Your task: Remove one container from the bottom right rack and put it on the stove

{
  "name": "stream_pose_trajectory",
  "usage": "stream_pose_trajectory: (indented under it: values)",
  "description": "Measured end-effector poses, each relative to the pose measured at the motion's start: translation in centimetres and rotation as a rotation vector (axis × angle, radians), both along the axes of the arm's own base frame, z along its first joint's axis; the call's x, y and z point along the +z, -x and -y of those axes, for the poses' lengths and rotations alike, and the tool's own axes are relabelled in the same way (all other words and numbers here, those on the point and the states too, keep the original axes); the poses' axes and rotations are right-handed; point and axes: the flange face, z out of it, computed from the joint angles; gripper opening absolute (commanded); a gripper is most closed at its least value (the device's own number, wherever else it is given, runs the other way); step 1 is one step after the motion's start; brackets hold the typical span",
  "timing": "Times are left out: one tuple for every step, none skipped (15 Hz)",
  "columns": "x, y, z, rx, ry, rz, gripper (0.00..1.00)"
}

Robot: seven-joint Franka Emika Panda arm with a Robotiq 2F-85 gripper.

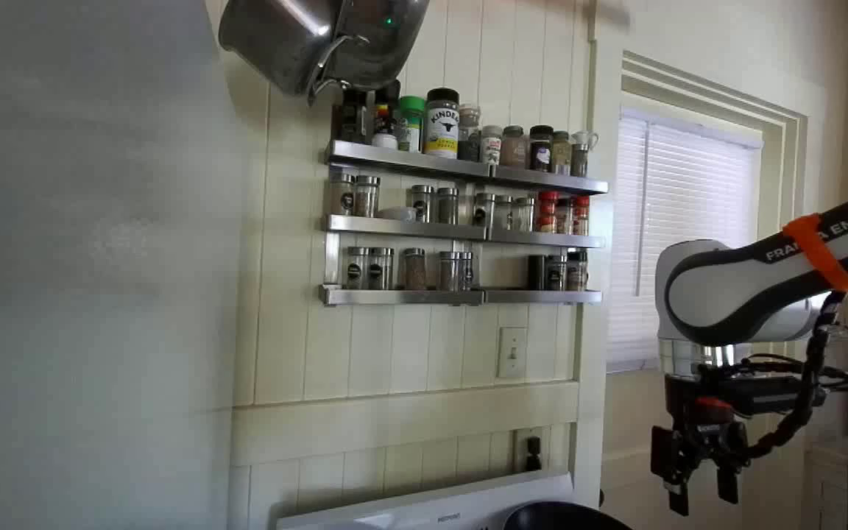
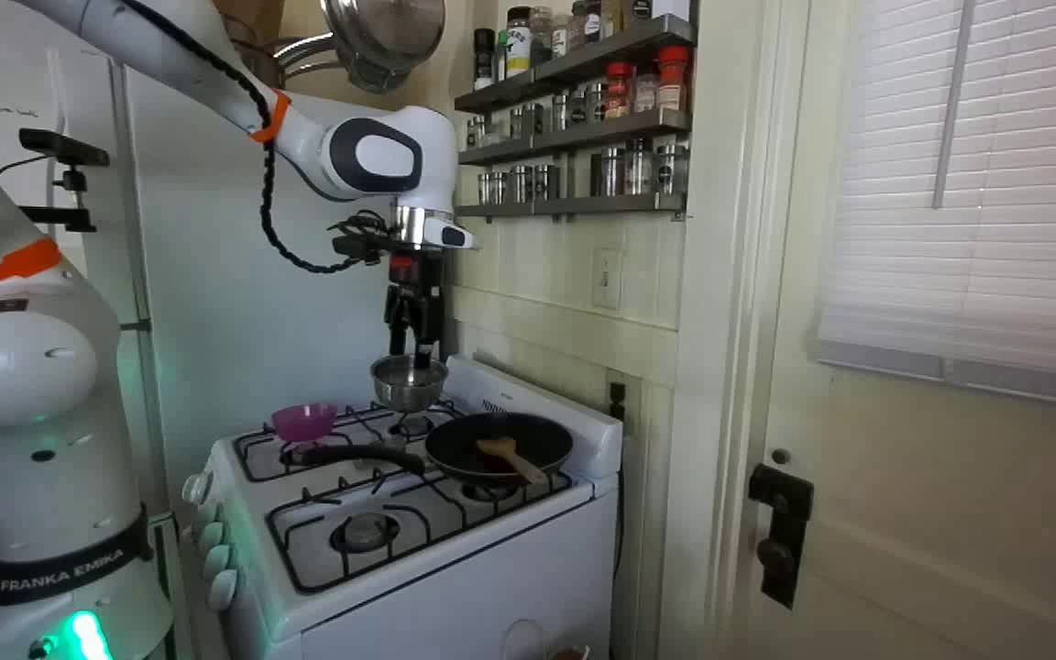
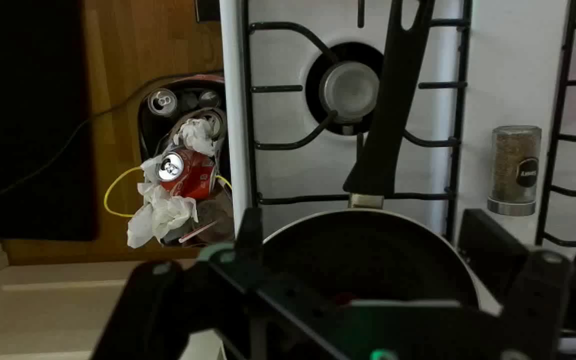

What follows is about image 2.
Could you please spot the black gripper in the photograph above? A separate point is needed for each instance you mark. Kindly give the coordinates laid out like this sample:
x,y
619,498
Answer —
x,y
417,283

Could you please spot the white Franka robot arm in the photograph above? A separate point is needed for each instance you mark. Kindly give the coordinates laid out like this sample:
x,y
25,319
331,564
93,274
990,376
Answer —
x,y
25,381

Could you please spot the white gas stove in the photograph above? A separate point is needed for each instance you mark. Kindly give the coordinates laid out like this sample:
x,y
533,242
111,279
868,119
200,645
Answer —
x,y
456,575

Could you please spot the metal three-tier spice rack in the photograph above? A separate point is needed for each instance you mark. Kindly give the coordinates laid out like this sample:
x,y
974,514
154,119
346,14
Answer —
x,y
577,135

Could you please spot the white stove knob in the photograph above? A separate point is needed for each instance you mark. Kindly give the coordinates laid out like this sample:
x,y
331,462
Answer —
x,y
194,487
216,564
209,535
221,587

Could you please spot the small steel saucepan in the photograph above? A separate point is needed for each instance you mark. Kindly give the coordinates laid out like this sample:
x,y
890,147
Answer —
x,y
408,389

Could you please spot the black frying pan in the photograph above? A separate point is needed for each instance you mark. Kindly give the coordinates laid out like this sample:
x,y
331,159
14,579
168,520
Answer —
x,y
447,448

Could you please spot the wooden spatula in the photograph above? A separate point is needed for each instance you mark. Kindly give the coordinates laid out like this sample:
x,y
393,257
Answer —
x,y
498,448

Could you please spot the pink plastic bowl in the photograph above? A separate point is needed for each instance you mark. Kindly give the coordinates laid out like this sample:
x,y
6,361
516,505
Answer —
x,y
305,422

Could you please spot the small glass spice jar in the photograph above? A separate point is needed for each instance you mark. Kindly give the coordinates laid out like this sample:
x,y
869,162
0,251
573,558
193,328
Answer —
x,y
637,168
519,123
648,90
505,184
668,162
590,102
474,135
527,183
550,179
566,112
484,184

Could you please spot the white refrigerator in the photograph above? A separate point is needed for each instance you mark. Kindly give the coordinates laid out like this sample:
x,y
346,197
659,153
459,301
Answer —
x,y
221,318

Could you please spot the dark glass bottle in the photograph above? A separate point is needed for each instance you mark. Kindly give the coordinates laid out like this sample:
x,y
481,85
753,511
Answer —
x,y
484,58

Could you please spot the hanging steel pot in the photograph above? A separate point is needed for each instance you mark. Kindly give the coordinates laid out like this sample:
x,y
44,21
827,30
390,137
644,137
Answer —
x,y
300,58
387,38

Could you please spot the large black lid jar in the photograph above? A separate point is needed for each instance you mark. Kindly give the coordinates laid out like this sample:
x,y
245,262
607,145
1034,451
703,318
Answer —
x,y
519,42

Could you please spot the red lid spice jar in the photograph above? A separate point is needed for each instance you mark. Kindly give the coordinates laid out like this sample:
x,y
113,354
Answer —
x,y
671,84
616,90

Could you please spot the tall spice jar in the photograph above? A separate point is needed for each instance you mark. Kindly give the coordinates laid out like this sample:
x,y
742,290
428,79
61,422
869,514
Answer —
x,y
588,22

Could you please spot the black door lock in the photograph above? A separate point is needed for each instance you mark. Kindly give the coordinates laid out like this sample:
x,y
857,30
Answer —
x,y
782,538

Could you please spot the cream panel door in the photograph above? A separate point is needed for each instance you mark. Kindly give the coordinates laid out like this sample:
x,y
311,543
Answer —
x,y
943,526

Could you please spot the white blind wand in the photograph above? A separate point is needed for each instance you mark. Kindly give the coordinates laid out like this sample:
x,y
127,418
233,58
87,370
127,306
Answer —
x,y
956,112

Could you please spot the white window blinds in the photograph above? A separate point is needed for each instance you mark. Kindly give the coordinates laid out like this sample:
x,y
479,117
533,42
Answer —
x,y
981,184

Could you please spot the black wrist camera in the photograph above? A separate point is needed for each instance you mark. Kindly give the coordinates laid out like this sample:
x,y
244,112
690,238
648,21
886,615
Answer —
x,y
365,239

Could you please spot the wall outlet with black plug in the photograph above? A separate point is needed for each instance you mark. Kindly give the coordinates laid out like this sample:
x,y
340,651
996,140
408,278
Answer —
x,y
616,403

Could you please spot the black camera on stand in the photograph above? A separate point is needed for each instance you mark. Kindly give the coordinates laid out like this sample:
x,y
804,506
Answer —
x,y
65,147

